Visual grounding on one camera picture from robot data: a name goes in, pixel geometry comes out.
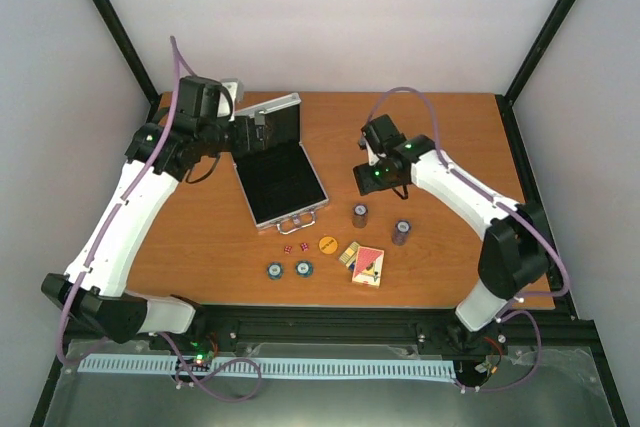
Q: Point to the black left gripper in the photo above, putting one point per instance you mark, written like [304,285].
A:
[247,143]

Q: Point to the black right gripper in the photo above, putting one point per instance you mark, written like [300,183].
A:
[366,183]

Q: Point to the purple chip stack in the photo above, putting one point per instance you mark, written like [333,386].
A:
[359,216]
[401,232]

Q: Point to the aluminium poker case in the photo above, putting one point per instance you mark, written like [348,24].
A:
[281,187]

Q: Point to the blue chip stack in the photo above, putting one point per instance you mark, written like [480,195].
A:
[304,268]
[275,271]

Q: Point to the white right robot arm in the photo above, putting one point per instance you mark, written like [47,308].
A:
[515,251]

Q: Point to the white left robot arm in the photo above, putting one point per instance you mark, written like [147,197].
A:
[93,288]

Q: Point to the yellow card box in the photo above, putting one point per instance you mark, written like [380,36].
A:
[349,255]

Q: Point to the red playing card deck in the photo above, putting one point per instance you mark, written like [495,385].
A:
[368,266]

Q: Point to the yellow big blind button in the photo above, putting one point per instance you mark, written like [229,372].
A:
[328,245]

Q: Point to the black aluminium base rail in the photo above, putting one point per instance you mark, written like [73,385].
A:
[432,331]

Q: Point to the light blue cable duct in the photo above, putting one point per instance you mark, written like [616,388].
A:
[283,368]

